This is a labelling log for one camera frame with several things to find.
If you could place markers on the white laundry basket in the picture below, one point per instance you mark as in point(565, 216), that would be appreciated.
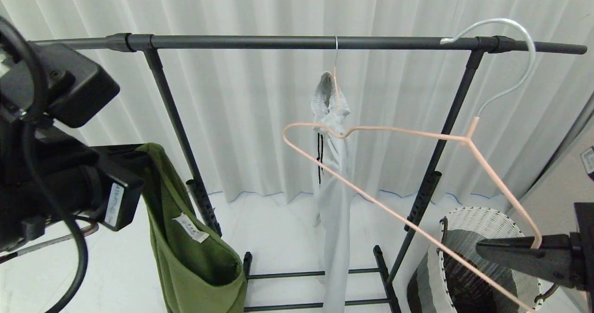
point(478, 220)

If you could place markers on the green garment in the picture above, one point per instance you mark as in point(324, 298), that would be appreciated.
point(195, 276)

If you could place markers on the black clothes rack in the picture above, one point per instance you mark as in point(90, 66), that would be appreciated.
point(232, 42)

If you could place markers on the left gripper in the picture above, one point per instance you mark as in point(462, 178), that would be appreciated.
point(55, 187)

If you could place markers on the pale grey shorts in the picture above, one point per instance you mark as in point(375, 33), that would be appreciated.
point(336, 238)

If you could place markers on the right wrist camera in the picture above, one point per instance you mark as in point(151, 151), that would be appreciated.
point(588, 162)

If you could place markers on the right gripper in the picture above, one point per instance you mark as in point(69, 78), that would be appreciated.
point(585, 238)

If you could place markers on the white curtain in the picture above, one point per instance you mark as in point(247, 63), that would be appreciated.
point(232, 118)

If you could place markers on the pink clothes hanger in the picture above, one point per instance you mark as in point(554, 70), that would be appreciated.
point(468, 139)
point(335, 53)

